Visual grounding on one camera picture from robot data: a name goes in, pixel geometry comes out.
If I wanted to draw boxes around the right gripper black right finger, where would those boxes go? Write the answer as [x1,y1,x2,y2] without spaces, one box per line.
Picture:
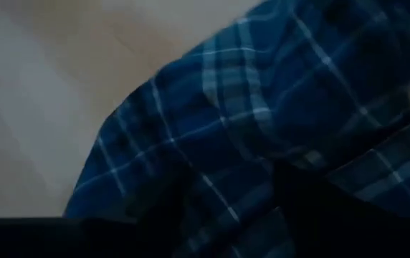
[272,160,410,258]

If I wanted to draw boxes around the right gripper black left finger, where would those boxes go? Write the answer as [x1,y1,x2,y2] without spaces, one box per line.
[125,168,201,258]

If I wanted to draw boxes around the blue plaid shirt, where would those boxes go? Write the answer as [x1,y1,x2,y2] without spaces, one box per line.
[62,0,410,258]

